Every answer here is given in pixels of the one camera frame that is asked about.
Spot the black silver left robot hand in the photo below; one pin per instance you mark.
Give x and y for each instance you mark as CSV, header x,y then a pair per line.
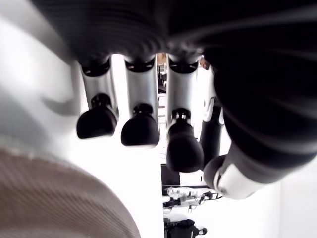
x,y
247,74

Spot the round dark brown plate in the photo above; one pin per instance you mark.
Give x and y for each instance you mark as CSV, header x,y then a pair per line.
x,y
49,203

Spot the black chair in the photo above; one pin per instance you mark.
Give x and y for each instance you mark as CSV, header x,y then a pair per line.
x,y
162,86

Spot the grey robot legs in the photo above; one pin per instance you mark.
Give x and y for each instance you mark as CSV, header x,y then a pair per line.
x,y
180,194

